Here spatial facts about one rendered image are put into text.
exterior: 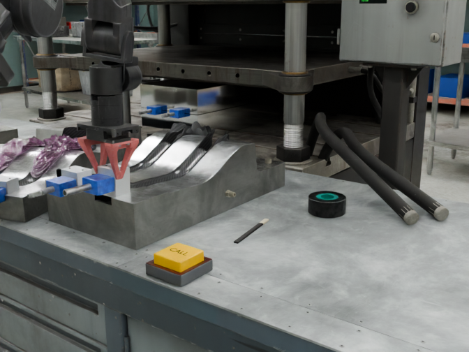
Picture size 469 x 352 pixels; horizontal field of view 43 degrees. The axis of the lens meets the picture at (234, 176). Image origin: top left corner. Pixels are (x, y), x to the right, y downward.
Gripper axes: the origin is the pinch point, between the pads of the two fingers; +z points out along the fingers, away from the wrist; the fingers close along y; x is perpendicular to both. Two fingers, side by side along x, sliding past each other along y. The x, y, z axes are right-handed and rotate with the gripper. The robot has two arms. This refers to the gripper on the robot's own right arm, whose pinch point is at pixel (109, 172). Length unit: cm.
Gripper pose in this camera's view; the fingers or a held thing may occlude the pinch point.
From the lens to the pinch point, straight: 113.5
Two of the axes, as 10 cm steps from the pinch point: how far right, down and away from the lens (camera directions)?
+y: -8.0, -1.6, 5.8
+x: -6.0, 1.9, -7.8
